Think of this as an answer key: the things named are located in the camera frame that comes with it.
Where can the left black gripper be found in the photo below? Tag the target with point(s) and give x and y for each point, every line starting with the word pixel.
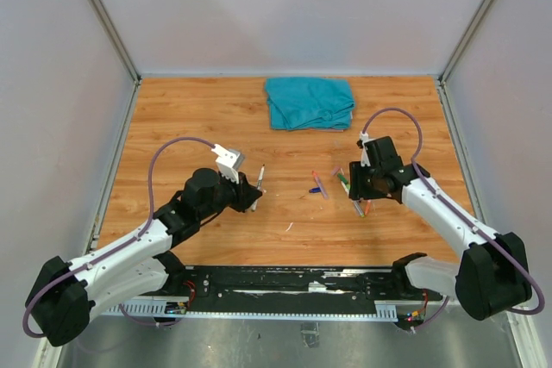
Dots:
pixel 246 193

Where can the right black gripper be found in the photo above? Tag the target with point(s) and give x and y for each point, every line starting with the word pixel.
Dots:
pixel 358 190

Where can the white pen green cap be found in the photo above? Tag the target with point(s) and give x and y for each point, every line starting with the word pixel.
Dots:
pixel 259 186

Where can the white pen yellow-green tip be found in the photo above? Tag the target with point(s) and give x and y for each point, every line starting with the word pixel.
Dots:
pixel 357 207

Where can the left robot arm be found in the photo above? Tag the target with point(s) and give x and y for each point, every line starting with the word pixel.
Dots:
pixel 68 295

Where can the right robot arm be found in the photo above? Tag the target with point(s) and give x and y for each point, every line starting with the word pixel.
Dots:
pixel 492 274

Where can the pink marker on table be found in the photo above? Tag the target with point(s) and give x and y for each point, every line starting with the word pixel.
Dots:
pixel 320 185

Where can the teal folded cloth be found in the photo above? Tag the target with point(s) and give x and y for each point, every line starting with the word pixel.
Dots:
pixel 298 103

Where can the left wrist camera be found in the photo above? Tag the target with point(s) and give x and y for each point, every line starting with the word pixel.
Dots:
pixel 228 162

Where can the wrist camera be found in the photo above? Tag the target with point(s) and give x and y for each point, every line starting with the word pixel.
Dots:
pixel 362 144
pixel 228 162

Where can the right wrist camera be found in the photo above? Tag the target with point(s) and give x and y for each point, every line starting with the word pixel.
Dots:
pixel 362 144

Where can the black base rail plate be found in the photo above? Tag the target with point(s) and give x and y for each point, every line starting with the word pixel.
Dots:
pixel 294 290

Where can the grey slotted cable duct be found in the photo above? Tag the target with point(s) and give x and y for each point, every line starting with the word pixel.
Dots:
pixel 169 309

